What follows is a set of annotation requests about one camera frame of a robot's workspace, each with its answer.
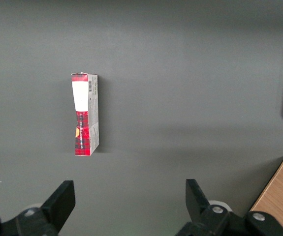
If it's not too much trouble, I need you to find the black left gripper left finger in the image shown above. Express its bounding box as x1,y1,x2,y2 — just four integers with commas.
0,180,76,236

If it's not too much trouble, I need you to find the red plaid cardboard box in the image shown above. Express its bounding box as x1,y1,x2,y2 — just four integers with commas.
71,72,100,157

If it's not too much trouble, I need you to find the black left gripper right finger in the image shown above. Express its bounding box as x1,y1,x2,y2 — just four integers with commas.
174,178,283,236

